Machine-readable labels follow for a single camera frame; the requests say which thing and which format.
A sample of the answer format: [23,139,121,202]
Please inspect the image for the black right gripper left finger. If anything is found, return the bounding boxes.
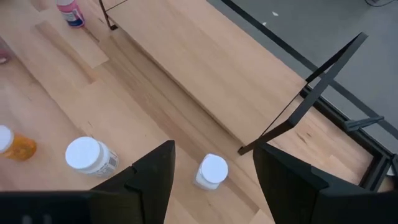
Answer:
[93,140,177,224]

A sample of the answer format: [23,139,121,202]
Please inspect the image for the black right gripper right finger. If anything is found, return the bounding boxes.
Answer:
[252,141,358,224]

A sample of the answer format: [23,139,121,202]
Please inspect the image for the small white medicine bottle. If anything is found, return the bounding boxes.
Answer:
[193,153,229,191]

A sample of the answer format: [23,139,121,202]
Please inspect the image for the white bottle with barcode label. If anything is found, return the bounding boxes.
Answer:
[65,136,119,178]

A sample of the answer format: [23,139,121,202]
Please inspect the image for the orange pill bottle white cap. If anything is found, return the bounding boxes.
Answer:
[0,124,37,162]

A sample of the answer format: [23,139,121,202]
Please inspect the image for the pink medicine bottle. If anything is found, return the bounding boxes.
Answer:
[55,0,85,29]

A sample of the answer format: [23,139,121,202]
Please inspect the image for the wooden shelf black metal frame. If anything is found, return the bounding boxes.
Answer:
[98,0,369,156]

